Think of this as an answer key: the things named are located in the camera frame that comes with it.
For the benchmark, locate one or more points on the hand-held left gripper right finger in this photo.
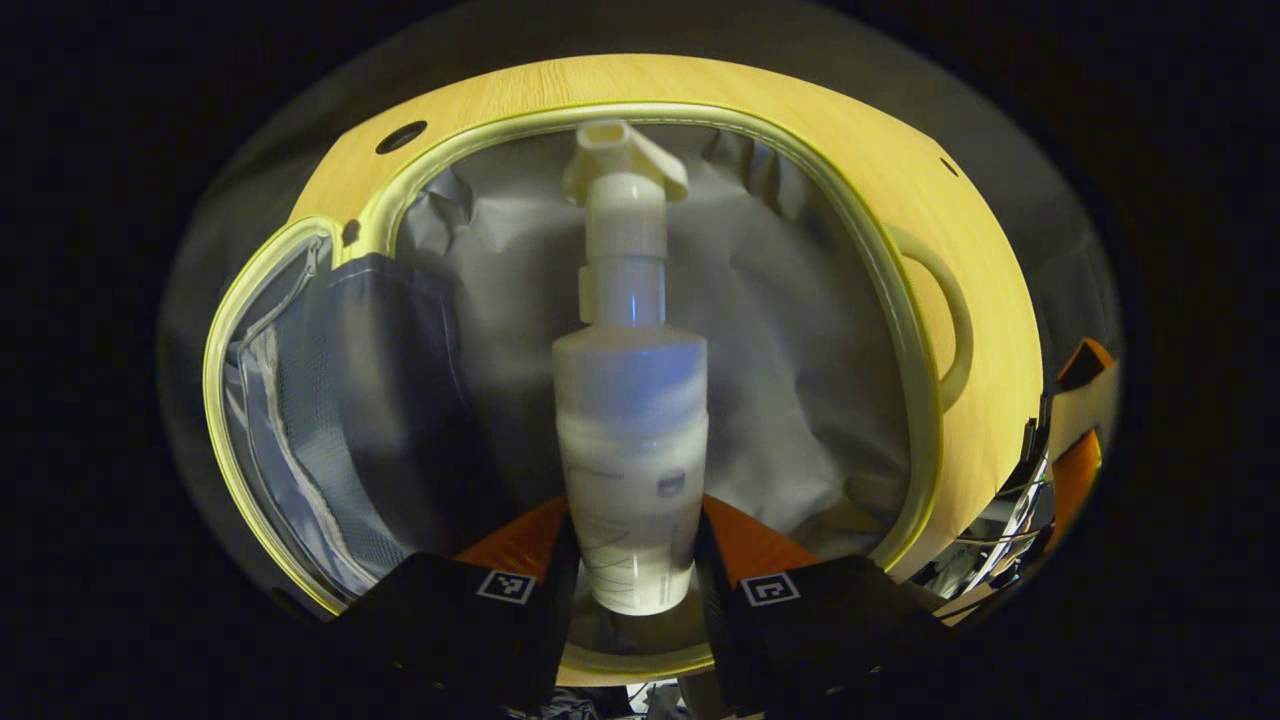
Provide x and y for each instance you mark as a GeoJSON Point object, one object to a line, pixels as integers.
{"type": "Point", "coordinates": [830, 630]}

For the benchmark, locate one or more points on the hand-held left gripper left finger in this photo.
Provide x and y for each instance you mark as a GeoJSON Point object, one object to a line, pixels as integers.
{"type": "Point", "coordinates": [450, 630]}

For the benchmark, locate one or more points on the white pump bottle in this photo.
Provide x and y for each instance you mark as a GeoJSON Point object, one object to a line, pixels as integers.
{"type": "Point", "coordinates": [630, 430]}

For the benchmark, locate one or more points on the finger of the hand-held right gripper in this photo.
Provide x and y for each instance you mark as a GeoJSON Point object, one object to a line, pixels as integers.
{"type": "Point", "coordinates": [1088, 362]}
{"type": "Point", "coordinates": [1075, 480]}

